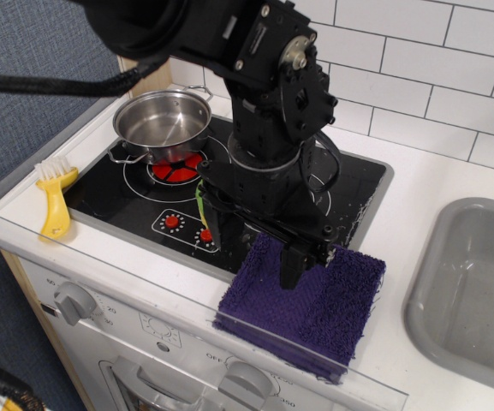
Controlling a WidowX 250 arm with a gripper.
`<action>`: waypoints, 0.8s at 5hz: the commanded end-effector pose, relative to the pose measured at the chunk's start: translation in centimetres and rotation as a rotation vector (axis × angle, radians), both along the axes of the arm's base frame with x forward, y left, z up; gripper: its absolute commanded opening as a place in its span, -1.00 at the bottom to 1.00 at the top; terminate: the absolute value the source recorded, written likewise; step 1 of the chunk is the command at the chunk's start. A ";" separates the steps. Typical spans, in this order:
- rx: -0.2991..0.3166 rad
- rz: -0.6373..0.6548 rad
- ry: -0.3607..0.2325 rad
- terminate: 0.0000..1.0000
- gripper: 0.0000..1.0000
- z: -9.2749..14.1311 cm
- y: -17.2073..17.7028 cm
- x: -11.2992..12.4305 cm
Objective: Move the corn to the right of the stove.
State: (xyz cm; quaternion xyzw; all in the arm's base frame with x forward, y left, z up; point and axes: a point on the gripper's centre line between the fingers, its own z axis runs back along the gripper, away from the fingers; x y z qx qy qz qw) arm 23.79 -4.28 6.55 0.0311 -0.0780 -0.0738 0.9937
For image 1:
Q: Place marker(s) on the clear acrylic guard panel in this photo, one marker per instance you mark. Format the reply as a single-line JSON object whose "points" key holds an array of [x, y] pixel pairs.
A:
{"points": [[177, 294]]}

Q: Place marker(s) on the green yellow toy corn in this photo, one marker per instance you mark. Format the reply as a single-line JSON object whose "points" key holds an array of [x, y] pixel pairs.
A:
{"points": [[200, 203]]}

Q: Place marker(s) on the purple folded towel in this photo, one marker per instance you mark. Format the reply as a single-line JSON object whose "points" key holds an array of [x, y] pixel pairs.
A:
{"points": [[315, 326]]}

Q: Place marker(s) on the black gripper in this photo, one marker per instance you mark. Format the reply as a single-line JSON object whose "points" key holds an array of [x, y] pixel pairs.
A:
{"points": [[275, 198]]}

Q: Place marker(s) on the grey timer knob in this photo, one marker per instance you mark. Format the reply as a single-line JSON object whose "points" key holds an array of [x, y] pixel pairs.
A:
{"points": [[74, 302]]}

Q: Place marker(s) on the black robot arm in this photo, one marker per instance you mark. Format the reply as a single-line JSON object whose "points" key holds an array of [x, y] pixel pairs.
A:
{"points": [[266, 55]]}

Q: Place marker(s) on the grey oven knob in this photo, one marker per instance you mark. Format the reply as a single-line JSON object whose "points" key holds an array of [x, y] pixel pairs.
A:
{"points": [[246, 385]]}

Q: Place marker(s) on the yellow dish brush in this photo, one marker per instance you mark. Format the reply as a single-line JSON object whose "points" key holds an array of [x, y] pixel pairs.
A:
{"points": [[54, 175]]}

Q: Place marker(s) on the stainless steel pot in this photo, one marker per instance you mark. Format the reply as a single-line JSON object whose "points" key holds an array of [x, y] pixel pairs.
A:
{"points": [[163, 126]]}

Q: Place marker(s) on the black toy stove top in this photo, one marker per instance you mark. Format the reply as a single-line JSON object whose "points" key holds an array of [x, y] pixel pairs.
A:
{"points": [[154, 207]]}

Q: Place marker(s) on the white toy oven front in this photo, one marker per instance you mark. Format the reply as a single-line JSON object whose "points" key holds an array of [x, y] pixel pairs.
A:
{"points": [[114, 329]]}

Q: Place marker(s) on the grey oven door handle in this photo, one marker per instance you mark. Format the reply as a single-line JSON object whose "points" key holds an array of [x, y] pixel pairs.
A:
{"points": [[162, 388]]}

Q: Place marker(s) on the grey sink basin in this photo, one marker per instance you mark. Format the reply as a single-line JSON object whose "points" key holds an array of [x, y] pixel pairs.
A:
{"points": [[449, 314]]}

